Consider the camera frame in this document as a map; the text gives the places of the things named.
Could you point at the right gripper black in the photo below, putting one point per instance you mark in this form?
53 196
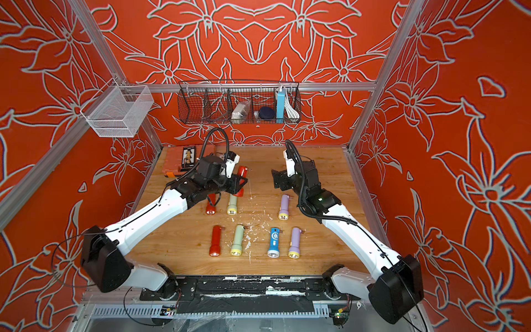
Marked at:
277 176

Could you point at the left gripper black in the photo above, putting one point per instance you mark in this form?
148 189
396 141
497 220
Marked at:
236 187

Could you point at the red flashlight back row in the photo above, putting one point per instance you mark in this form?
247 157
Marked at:
211 207
242 173

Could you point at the red flashlight row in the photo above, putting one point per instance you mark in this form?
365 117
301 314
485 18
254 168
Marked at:
215 246
242 173
211 207

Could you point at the cream flashlight back row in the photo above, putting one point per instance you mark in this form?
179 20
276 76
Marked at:
232 205

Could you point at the purple flashlight back row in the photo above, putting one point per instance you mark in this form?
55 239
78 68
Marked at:
284 208

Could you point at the purple flashlight row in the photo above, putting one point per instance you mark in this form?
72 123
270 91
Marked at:
294 251
284 208

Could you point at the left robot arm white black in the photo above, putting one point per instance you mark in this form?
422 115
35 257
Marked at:
104 250

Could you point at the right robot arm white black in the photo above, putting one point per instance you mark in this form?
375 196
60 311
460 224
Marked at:
396 284

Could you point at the green flashlight front row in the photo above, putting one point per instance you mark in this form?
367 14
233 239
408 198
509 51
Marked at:
237 248

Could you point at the blue flashlight front row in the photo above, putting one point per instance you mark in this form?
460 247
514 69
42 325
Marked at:
273 250

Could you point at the red flashlight front row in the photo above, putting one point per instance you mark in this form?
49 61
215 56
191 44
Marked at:
215 246

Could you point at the purple flashlight front row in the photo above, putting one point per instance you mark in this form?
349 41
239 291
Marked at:
294 251

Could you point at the black card on case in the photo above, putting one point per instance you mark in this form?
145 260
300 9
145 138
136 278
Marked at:
188 158

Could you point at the orange tool case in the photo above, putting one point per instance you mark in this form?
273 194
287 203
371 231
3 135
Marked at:
172 164

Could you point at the dark blue round item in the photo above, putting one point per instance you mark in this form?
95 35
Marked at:
266 113

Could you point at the white bagged item in basket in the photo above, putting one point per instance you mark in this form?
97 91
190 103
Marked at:
241 111

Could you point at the light blue box in basket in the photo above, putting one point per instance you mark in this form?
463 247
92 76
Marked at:
280 108

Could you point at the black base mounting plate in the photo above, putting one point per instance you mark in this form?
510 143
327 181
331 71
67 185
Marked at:
270 295

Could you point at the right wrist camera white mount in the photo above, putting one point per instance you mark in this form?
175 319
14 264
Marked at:
290 162

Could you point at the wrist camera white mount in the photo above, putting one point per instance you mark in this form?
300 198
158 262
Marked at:
290 162
230 163

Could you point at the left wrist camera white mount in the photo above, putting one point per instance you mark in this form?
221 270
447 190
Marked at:
230 163

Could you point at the black wire wall basket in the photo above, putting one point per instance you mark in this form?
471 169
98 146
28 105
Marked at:
239 102

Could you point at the clear plastic wall bin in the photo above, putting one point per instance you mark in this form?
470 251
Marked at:
119 112

